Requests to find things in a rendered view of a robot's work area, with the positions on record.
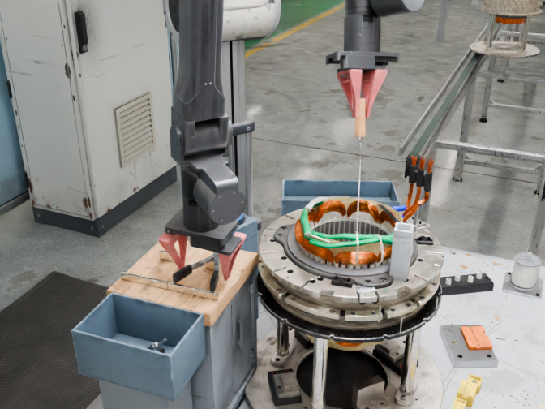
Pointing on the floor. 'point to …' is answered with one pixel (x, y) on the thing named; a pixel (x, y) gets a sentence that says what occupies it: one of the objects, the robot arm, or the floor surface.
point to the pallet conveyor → (428, 146)
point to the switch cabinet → (89, 106)
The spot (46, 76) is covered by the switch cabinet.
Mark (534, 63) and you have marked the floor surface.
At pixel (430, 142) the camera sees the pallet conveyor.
